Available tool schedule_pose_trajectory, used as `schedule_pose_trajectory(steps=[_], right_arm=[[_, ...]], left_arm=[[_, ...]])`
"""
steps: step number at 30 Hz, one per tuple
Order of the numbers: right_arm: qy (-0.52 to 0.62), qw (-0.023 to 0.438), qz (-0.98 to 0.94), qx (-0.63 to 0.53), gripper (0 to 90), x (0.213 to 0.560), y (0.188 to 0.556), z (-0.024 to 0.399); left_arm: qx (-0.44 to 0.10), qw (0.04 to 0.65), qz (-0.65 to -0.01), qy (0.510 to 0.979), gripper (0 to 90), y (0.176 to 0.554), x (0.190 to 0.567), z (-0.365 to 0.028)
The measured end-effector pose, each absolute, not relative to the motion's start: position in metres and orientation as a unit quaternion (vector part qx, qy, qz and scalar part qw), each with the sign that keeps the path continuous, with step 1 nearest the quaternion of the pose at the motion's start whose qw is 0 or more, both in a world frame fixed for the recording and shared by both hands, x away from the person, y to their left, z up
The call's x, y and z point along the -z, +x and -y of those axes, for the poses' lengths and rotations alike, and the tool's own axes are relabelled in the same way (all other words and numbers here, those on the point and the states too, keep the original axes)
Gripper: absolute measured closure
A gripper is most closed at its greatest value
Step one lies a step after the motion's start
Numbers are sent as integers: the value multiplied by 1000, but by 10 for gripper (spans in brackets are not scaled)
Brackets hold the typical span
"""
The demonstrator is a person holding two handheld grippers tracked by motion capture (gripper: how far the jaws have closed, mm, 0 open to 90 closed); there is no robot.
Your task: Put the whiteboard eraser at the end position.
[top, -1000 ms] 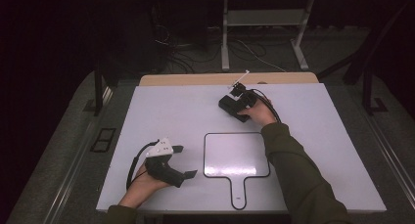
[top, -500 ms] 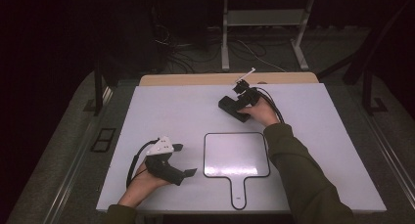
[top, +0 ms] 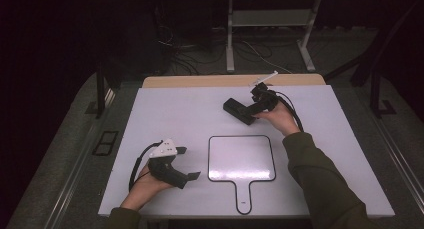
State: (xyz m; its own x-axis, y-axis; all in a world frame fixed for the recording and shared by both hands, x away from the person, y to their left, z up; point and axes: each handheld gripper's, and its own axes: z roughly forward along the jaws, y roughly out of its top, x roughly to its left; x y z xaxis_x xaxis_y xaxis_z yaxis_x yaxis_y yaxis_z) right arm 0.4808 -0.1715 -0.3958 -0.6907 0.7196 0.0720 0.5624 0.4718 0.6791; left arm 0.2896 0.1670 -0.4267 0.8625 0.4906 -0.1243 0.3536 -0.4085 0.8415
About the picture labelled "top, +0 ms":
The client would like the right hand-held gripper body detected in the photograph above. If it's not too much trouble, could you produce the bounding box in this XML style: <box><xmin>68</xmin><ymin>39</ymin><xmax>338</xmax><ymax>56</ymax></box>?
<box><xmin>248</xmin><ymin>70</ymin><xmax>280</xmax><ymax>115</ymax></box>

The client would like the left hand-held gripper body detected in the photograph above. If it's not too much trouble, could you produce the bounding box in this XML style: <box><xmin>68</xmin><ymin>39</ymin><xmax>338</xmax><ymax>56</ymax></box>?
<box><xmin>147</xmin><ymin>138</ymin><xmax>188</xmax><ymax>190</ymax></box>

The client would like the black whiteboard eraser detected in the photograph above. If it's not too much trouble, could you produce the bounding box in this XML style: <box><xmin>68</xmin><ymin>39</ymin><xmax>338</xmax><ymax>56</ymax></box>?
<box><xmin>222</xmin><ymin>97</ymin><xmax>257</xmax><ymax>126</ymax></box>

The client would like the white paddle-shaped whiteboard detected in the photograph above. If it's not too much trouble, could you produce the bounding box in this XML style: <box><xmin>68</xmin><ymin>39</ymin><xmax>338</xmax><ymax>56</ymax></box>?
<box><xmin>207</xmin><ymin>134</ymin><xmax>277</xmax><ymax>216</ymax></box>

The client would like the person's right hand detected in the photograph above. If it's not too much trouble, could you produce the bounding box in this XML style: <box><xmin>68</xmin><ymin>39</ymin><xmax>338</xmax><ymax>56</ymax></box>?
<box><xmin>253</xmin><ymin>102</ymin><xmax>301</xmax><ymax>137</ymax></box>

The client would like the person's left hand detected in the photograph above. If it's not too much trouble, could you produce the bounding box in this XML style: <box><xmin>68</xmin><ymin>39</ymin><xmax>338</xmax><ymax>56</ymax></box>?
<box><xmin>120</xmin><ymin>164</ymin><xmax>175</xmax><ymax>212</ymax></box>

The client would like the white metal stand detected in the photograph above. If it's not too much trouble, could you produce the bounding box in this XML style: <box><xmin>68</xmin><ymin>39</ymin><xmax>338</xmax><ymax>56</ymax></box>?
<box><xmin>225</xmin><ymin>0</ymin><xmax>323</xmax><ymax>73</ymax></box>

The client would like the black metal stand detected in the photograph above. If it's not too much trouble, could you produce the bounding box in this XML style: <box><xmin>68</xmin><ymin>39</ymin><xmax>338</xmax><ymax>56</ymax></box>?
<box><xmin>323</xmin><ymin>0</ymin><xmax>424</xmax><ymax>119</ymax></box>
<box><xmin>84</xmin><ymin>60</ymin><xmax>118</xmax><ymax>120</ymax></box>

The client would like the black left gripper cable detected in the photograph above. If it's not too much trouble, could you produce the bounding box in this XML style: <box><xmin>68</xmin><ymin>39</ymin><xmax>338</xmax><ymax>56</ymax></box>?
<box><xmin>128</xmin><ymin>140</ymin><xmax>164</xmax><ymax>192</ymax></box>

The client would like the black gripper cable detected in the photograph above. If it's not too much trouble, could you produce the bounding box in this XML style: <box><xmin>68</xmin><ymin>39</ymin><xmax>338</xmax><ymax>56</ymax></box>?
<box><xmin>266</xmin><ymin>89</ymin><xmax>305</xmax><ymax>133</ymax></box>
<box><xmin>128</xmin><ymin>140</ymin><xmax>164</xmax><ymax>192</ymax></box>

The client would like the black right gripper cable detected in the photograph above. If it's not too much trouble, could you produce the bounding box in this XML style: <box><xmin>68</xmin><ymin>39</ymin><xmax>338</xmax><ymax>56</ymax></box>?
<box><xmin>266</xmin><ymin>89</ymin><xmax>305</xmax><ymax>133</ymax></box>

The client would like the tangle of floor cables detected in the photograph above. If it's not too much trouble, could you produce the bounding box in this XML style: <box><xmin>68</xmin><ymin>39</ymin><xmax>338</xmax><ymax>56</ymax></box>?
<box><xmin>155</xmin><ymin>22</ymin><xmax>294</xmax><ymax>77</ymax></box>

